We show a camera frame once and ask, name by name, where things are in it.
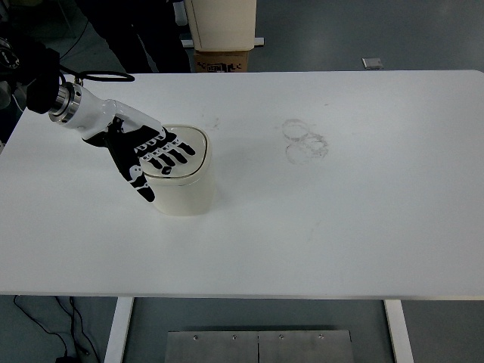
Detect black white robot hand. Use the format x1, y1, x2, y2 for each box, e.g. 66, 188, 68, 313
60, 85, 197, 203

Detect cream plastic trash bin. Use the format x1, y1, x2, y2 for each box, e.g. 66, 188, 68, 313
139, 123, 218, 217

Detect large cream plastic bin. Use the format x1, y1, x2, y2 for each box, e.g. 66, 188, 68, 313
183, 0, 258, 52

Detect person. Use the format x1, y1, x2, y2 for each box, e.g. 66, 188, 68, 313
73, 0, 192, 74

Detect brown cardboard box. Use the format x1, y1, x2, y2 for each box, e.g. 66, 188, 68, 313
193, 49, 250, 73

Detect white table leg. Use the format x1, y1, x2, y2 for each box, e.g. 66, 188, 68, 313
383, 299, 415, 363
103, 296, 135, 363

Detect white table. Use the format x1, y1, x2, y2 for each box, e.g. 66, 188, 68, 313
0, 69, 484, 302

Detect grey metal plate with screws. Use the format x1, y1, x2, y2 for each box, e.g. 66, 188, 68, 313
258, 330, 353, 363
166, 330, 259, 363

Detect thin black floor cable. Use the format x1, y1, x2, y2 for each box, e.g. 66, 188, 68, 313
58, 20, 92, 61

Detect black cable with adapter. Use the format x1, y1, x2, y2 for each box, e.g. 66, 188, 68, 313
13, 294, 100, 363

